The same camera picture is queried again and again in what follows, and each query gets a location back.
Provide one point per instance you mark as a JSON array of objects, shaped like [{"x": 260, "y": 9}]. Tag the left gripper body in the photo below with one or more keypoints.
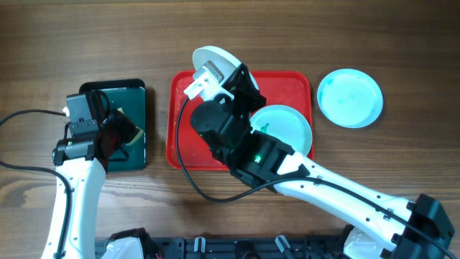
[{"x": 121, "y": 129}]

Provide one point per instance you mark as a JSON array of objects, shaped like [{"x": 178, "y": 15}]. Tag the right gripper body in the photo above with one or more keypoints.
[{"x": 241, "y": 91}]

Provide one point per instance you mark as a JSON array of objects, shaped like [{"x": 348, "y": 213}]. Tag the green yellow sponge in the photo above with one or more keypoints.
[{"x": 128, "y": 131}]

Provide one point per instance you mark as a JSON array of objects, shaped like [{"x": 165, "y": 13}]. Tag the white plate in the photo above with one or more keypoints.
[{"x": 215, "y": 54}]

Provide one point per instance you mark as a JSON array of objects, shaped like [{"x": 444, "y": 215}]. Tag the light blue plate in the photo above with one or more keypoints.
[
  {"x": 286, "y": 124},
  {"x": 350, "y": 98}
]

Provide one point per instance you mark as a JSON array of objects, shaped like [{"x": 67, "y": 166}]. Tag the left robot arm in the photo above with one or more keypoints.
[{"x": 81, "y": 165}]

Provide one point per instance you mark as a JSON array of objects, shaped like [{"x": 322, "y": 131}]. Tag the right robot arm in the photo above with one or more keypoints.
[{"x": 382, "y": 226}]

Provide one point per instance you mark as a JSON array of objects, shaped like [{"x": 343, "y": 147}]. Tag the black water tray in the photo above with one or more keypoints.
[{"x": 130, "y": 96}]

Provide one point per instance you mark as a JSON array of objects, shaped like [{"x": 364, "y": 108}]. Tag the red plastic tray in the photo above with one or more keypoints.
[{"x": 289, "y": 88}]

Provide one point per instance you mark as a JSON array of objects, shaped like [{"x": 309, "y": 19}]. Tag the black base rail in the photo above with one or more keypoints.
[{"x": 282, "y": 247}]

